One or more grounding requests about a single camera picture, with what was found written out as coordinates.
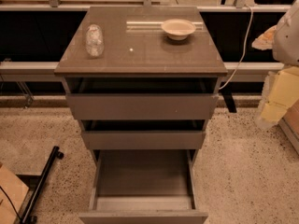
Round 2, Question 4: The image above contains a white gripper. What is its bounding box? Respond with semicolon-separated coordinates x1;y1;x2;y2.
251;25;299;129

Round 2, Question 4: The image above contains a clear plastic water bottle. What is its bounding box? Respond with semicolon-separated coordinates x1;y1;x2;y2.
85;24;104;57

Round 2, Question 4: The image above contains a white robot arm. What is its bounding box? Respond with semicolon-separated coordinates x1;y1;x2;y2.
252;0;299;129

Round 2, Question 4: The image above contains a grey drawer cabinet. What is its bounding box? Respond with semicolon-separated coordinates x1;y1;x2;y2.
53;5;229;224

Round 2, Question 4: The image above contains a grey open bottom drawer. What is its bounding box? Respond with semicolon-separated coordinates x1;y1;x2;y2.
79;149;207;224

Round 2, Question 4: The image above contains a grey middle drawer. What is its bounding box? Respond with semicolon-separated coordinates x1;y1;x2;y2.
81;120;206;150

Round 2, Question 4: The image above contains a grey top drawer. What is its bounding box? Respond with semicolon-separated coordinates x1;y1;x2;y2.
64;77;220;121

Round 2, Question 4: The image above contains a white bowl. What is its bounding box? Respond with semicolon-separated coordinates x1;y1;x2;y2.
161;19;196;41

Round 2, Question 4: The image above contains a black wheeled stand leg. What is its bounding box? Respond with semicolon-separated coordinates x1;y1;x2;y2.
20;146;64;224

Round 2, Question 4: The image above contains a cardboard box left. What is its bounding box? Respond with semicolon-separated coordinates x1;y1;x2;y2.
0;164;29;224

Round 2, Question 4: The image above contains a black bracket under rail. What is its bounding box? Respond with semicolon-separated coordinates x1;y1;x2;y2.
221;84;236;113

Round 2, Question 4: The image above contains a white cable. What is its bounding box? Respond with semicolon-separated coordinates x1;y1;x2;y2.
218;4;255;91

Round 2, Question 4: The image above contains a black cable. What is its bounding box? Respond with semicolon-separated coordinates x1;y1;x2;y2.
0;186;22;222

